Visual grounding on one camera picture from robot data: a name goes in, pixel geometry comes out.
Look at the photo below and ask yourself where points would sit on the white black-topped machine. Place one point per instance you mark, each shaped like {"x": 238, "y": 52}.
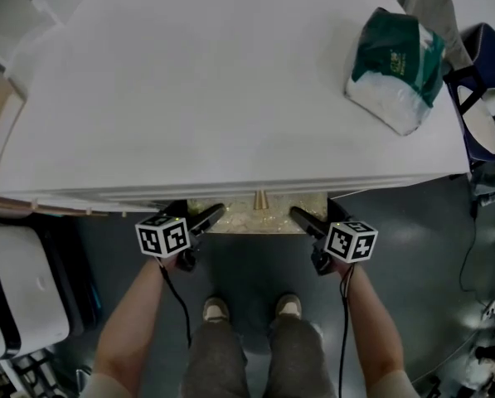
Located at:
{"x": 23, "y": 288}

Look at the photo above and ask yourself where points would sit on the person's beige shirt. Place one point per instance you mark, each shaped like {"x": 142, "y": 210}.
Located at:
{"x": 106, "y": 388}

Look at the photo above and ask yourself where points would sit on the white desk with hutch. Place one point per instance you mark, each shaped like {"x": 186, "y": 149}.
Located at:
{"x": 210, "y": 89}

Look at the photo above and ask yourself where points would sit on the person's left forearm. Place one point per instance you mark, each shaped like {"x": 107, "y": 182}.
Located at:
{"x": 131, "y": 317}

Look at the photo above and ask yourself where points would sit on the cream upholstered stool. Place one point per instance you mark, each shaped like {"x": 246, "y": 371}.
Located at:
{"x": 247, "y": 222}

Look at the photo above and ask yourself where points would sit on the person's grey trousers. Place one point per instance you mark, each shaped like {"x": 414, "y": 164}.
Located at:
{"x": 218, "y": 359}

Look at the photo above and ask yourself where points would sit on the person's left shoe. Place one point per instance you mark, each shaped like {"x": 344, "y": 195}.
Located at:
{"x": 216, "y": 309}

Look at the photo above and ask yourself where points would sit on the grey chair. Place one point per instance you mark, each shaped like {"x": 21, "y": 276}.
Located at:
{"x": 433, "y": 11}

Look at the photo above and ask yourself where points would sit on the green tissue pack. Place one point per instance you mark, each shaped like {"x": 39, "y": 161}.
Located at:
{"x": 392, "y": 69}

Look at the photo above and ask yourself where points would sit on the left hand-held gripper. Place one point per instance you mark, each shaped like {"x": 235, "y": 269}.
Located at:
{"x": 160, "y": 239}

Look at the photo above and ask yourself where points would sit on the person's right shoe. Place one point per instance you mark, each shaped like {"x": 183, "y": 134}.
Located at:
{"x": 288, "y": 305}

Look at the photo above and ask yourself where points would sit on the person's right forearm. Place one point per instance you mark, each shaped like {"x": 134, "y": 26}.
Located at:
{"x": 367, "y": 317}

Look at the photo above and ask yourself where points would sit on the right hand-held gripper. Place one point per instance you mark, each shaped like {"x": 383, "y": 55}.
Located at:
{"x": 350, "y": 243}

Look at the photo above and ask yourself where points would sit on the person's shoe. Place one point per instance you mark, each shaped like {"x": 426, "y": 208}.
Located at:
{"x": 288, "y": 305}
{"x": 216, "y": 309}

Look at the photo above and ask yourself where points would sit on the tan book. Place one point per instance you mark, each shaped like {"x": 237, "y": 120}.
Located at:
{"x": 0, "y": 118}

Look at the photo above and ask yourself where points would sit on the blue chair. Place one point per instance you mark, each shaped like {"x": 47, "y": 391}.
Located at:
{"x": 485, "y": 60}

